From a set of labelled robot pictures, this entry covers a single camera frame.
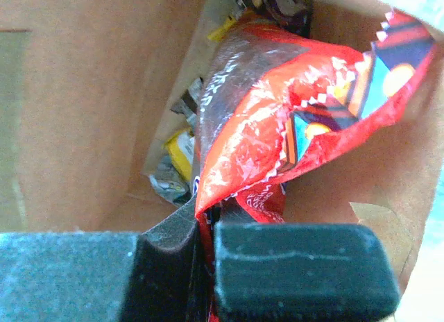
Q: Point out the silver green snack wrapper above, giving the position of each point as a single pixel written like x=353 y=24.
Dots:
x=169 y=184

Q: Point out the red paper bag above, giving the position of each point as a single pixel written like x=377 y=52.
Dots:
x=98 y=79

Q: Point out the red candy bag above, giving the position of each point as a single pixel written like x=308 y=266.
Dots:
x=278 y=106

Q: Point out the yellow snack pack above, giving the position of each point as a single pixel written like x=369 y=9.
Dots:
x=180 y=147

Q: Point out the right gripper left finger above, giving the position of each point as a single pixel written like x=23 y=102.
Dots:
x=103 y=276

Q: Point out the brown chocolate snack pack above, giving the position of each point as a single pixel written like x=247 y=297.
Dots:
x=294 y=16

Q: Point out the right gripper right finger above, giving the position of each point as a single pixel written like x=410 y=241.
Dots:
x=300 y=272

